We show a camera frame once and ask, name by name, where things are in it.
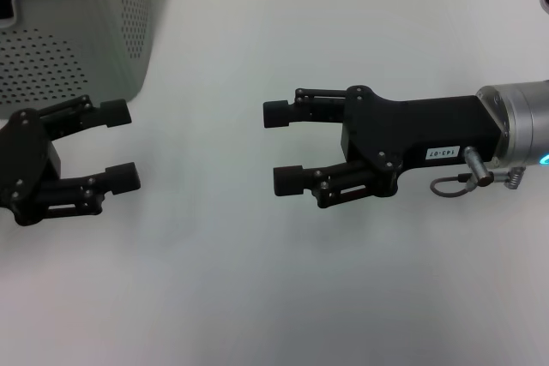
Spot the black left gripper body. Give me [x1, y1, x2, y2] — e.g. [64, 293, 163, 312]
[0, 107, 62, 228]

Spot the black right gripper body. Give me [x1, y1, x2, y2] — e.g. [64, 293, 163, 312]
[341, 84, 505, 200]

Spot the right arm cable with plugs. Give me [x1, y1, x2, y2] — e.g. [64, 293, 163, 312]
[429, 146, 527, 199]

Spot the grey perforated plastic storage box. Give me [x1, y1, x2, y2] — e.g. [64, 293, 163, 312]
[0, 0, 170, 111]

